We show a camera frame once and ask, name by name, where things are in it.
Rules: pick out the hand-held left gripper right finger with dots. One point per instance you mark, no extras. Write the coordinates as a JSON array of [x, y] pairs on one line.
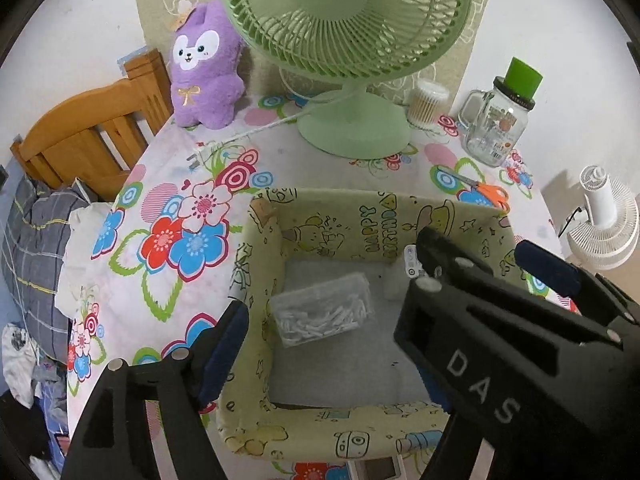
[[436, 400]]

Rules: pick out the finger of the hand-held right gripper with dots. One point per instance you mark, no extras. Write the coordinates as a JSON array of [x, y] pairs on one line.
[[435, 310], [547, 270]]

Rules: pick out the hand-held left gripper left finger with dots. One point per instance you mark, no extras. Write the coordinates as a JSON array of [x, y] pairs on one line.
[[225, 355]]

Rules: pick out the printed fabric storage basket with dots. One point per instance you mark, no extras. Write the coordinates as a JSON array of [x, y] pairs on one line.
[[320, 425]]

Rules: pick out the white standing fan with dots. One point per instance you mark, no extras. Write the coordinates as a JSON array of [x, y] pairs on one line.
[[600, 200]]

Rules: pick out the orange scissors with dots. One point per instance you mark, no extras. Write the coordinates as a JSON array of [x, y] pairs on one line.
[[492, 194]]

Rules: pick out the clear box of white pieces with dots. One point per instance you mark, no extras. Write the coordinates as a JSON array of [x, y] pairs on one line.
[[325, 310]]

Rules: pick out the glass mug jar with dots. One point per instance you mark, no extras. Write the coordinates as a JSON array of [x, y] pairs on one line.
[[490, 130]]

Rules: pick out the white cloth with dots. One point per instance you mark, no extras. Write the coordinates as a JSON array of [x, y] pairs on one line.
[[82, 240]]

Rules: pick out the green plastic cup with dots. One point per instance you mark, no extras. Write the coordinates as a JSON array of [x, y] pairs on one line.
[[522, 77]]

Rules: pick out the floral tablecloth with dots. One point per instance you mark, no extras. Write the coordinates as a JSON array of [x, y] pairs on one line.
[[165, 170]]

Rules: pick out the green desk fan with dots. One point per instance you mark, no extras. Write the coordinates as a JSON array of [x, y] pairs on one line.
[[350, 125]]

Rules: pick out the pile of clothes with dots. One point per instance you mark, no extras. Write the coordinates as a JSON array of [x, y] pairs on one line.
[[20, 360]]

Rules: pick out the toothpick container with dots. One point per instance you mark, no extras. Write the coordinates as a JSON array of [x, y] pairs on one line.
[[425, 105]]

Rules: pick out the grey plaid bedding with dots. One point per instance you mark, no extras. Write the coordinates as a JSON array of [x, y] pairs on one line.
[[35, 240]]

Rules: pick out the purple plush toy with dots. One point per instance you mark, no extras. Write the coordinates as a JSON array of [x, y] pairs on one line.
[[205, 90]]

